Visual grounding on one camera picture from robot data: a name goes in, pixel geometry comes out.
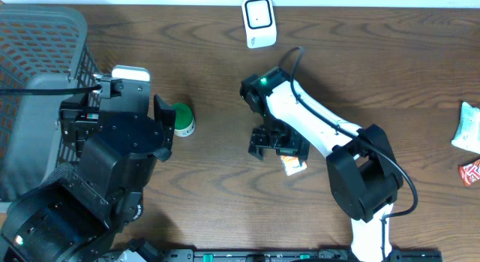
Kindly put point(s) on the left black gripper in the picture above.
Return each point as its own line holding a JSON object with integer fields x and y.
{"x": 73, "y": 118}

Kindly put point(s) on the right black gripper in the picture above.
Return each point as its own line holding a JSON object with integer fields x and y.
{"x": 294, "y": 147}

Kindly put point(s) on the green lid jar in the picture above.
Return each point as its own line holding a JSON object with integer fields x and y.
{"x": 185, "y": 123}

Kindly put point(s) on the small orange tissue pack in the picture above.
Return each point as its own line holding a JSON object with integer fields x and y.
{"x": 292, "y": 165}

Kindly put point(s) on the light blue wipes packet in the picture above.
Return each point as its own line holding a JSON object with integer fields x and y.
{"x": 467, "y": 134}

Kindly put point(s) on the orange Top chocolate bar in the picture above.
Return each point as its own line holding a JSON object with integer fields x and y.
{"x": 469, "y": 173}

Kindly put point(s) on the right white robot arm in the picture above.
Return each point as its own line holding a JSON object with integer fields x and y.
{"x": 363, "y": 178}

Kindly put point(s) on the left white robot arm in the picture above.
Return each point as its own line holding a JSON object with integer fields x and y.
{"x": 75, "y": 214}

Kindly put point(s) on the grey plastic shopping basket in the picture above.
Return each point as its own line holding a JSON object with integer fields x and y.
{"x": 41, "y": 48}

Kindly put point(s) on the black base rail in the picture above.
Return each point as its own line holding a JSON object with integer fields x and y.
{"x": 188, "y": 255}

